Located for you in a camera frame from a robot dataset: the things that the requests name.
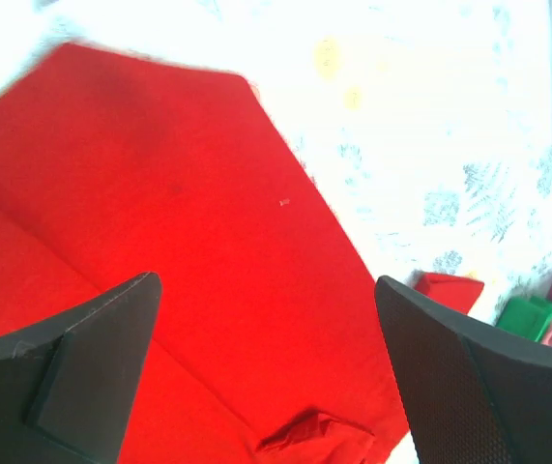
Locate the green plastic tray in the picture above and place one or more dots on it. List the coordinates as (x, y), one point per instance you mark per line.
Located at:
(528, 318)

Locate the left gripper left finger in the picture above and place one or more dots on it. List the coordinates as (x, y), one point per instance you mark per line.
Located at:
(68, 383)

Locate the red t shirt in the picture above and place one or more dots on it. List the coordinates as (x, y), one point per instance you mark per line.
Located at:
(268, 347)

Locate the floral table cloth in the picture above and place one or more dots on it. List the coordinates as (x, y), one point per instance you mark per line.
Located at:
(424, 125)

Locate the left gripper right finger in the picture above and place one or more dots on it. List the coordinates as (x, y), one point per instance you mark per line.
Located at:
(472, 393)

